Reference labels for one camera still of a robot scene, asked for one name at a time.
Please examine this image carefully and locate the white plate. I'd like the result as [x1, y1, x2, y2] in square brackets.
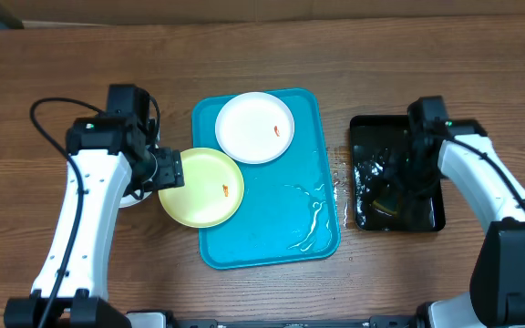
[215, 92, 295, 164]
[118, 131, 161, 210]

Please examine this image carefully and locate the yellow green sponge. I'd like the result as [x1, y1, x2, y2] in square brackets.
[371, 194, 398, 216]

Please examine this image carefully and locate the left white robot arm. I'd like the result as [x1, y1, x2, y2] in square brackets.
[4, 116, 183, 327]

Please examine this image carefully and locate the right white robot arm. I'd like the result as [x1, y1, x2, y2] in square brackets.
[386, 118, 525, 327]

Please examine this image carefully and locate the black water tray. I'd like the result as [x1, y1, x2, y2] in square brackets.
[350, 115, 446, 232]

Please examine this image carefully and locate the teal plastic tray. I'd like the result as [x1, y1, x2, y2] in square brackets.
[199, 88, 341, 270]

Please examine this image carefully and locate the white plate top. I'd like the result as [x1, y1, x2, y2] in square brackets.
[215, 92, 295, 164]

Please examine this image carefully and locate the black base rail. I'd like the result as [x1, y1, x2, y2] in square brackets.
[126, 310, 428, 328]

